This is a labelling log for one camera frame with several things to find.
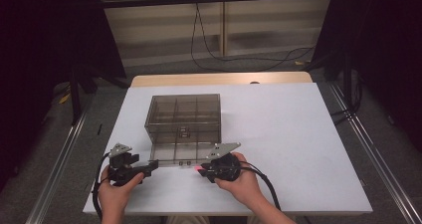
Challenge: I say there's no person's right hand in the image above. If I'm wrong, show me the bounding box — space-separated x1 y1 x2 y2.
214 151 267 209

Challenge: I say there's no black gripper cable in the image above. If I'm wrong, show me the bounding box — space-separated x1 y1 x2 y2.
92 151 112 220
239 159 283 212

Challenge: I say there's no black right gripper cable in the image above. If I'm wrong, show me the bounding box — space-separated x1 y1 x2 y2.
239 159 283 212

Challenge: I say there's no white table cover board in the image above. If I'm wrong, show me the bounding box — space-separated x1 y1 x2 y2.
83 82 373 216

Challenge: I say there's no black metal stand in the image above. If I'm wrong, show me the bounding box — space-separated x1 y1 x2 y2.
68 64 131 126
303 48 364 126

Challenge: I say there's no black floor cable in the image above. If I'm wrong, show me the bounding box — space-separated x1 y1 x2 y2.
190 3 317 73

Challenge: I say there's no black curtain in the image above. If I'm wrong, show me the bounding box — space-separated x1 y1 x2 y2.
312 0 422 152
0 0 127 192

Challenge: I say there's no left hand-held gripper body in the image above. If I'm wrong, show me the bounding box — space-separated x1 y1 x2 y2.
106 142 147 187

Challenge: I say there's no smoky transparent drawer cabinet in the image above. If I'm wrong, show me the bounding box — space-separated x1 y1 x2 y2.
144 93 222 144

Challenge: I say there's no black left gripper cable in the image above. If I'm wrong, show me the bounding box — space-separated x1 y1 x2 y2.
92 151 112 220

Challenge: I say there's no person's left hand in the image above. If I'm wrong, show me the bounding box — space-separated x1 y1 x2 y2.
97 165 146 216

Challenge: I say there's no metal floor rail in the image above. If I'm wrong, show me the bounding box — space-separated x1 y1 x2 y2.
327 81 422 224
25 111 90 224

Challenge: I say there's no person's left leg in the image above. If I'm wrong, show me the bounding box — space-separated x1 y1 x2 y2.
164 215 212 224

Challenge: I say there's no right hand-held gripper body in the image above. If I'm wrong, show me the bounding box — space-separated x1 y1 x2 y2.
205 141 243 184

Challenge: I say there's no wooden table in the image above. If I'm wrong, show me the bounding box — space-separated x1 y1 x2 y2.
129 71 314 89

